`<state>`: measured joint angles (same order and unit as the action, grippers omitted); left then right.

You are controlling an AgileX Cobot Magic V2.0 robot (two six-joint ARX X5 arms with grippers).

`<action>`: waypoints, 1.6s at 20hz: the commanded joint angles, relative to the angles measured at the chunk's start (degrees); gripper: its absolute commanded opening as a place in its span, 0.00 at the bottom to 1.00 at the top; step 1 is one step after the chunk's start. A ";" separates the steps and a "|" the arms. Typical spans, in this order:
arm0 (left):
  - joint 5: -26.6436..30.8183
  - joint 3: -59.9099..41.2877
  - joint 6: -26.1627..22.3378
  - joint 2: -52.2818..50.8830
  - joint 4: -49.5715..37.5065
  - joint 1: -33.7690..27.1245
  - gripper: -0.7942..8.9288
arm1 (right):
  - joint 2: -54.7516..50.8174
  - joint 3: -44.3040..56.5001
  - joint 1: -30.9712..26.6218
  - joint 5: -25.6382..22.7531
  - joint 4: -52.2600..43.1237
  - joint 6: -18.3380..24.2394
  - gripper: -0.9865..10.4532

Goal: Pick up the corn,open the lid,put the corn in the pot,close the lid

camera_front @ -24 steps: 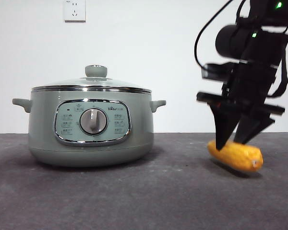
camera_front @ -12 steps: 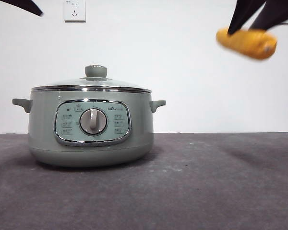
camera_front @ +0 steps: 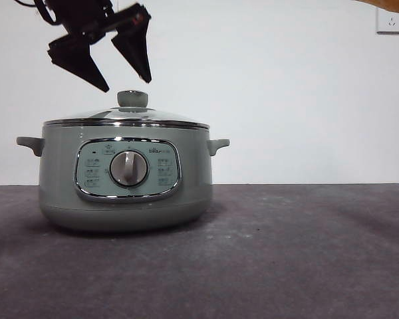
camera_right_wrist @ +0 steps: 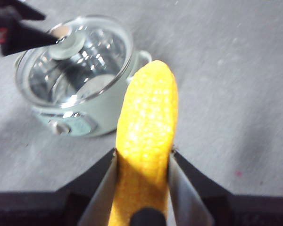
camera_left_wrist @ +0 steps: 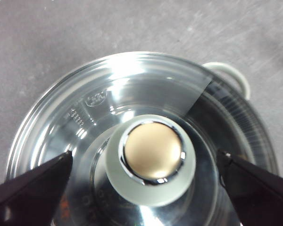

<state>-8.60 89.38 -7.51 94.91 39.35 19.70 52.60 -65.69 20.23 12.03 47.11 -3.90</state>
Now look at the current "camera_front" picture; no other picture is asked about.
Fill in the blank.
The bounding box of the glass lid with green knob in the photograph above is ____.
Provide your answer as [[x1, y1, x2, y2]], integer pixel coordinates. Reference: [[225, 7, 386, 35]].
[[42, 89, 211, 130]]

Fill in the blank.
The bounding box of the yellow corn cob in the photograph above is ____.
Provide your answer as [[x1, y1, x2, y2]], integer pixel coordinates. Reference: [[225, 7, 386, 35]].
[[350, 0, 399, 15]]

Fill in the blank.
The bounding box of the sage green electric cooking pot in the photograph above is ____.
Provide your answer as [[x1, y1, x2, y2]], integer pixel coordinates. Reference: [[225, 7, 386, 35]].
[[15, 124, 231, 233]]

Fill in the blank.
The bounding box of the white wall socket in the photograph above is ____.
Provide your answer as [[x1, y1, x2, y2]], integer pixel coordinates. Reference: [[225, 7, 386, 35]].
[[375, 7, 399, 35]]

